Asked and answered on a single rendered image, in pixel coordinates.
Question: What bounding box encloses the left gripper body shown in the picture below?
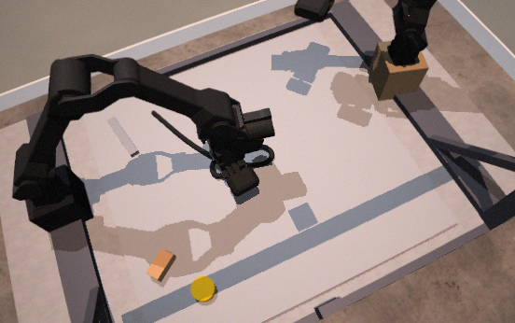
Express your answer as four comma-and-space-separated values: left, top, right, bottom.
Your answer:
201, 138, 259, 197

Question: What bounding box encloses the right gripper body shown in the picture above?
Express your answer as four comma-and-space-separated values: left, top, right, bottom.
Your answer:
294, 0, 330, 22

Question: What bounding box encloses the grey rectangular bar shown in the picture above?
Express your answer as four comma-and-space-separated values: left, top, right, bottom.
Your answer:
107, 117, 139, 157

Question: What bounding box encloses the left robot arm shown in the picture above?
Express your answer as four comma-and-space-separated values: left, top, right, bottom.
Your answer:
12, 54, 275, 209

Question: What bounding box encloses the small orange block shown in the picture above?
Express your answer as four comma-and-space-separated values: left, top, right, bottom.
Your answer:
146, 248, 176, 282

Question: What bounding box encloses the black rope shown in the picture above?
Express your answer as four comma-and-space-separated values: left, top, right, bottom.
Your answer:
151, 110, 274, 178

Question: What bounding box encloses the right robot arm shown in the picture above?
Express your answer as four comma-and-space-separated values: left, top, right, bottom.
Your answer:
387, 0, 437, 66

